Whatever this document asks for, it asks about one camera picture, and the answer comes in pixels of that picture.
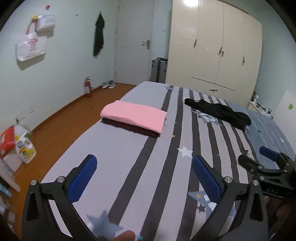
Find pink t-shirt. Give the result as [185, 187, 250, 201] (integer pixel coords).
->
[100, 100, 167, 134]

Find right hand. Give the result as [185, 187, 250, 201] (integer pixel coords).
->
[264, 196, 295, 237]

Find left hand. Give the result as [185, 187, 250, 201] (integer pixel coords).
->
[110, 230, 135, 241]

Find black garment on bed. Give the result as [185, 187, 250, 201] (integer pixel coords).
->
[185, 98, 251, 132]

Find white side table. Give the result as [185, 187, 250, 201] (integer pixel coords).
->
[247, 91, 273, 119]

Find white detergent bottle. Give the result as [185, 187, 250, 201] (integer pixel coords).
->
[15, 137, 37, 164]

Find red and white package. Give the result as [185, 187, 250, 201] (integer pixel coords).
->
[0, 126, 15, 159]

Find striped grey bed sheet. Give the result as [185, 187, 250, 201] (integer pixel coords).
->
[43, 82, 295, 240]

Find cream wardrobe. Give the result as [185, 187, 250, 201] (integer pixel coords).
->
[166, 1, 262, 107]

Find dark red folded garment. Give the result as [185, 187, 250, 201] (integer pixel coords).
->
[102, 118, 159, 138]

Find grey suitcase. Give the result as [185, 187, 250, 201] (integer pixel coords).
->
[150, 57, 168, 83]

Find red fire extinguisher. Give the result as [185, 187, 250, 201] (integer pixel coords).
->
[84, 77, 93, 97]

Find pair of grey shoes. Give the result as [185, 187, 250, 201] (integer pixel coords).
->
[101, 80, 116, 89]

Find white door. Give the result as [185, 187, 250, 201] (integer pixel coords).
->
[115, 1, 154, 85]

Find white shopping bag on wall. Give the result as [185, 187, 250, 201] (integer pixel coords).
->
[16, 16, 47, 62]

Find black garment hanging on wall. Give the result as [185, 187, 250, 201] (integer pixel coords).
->
[93, 12, 105, 57]

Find white plastic bag on wall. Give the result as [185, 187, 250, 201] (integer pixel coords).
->
[36, 13, 56, 32]

